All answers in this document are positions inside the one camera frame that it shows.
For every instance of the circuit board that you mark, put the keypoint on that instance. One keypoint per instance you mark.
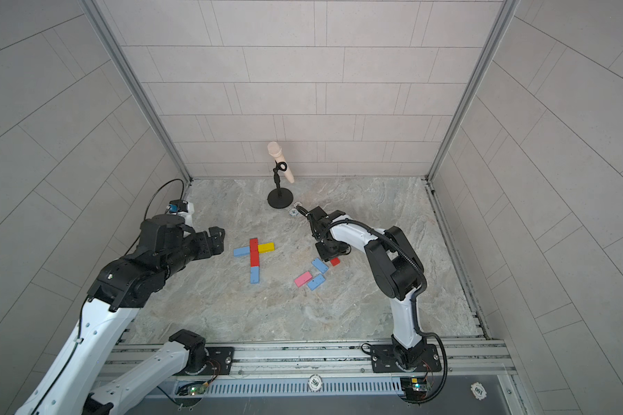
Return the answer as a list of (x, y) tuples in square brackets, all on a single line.
[(414, 389), (196, 388)]

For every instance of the left circuit board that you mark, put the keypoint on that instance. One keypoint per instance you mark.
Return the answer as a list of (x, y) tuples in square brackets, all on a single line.
[(196, 388)]

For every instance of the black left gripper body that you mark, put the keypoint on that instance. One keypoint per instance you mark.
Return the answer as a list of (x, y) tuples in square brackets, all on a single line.
[(205, 244)]

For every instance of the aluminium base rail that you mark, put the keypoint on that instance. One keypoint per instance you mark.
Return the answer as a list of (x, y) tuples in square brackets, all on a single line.
[(282, 369)]

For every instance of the light blue block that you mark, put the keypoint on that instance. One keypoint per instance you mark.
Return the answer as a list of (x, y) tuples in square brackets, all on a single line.
[(254, 275), (241, 252), (316, 282), (320, 266)]

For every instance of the right circuit board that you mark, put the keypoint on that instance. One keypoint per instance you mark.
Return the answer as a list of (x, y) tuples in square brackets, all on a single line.
[(414, 389)]

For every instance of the poker chip right corner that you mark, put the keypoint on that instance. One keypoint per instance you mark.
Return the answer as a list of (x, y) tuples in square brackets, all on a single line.
[(478, 390)]

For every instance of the beige wooden microphone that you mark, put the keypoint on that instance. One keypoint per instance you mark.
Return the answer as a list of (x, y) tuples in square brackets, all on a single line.
[(276, 152)]

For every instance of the red stem block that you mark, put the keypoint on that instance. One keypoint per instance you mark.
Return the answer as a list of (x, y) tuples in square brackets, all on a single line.
[(253, 245)]

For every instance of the pink block lower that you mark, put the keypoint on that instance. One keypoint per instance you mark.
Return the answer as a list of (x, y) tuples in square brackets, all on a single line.
[(303, 279)]

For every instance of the yellow block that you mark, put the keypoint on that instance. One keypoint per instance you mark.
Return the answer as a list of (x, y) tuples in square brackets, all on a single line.
[(265, 248)]

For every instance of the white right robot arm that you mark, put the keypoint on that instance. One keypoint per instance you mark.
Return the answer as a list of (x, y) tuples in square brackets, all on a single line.
[(395, 267)]

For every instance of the black microphone stand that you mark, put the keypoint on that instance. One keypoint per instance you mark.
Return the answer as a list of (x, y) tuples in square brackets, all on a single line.
[(280, 198)]

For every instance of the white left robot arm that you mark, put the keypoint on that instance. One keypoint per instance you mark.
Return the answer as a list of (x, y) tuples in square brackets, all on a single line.
[(115, 299)]

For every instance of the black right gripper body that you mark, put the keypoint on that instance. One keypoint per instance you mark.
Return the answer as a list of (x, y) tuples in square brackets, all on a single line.
[(316, 220)]

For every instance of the poker chip on rail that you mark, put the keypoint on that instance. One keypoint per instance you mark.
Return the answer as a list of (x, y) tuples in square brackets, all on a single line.
[(315, 383)]

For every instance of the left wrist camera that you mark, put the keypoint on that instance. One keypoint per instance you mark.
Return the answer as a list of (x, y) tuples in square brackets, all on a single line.
[(182, 208)]

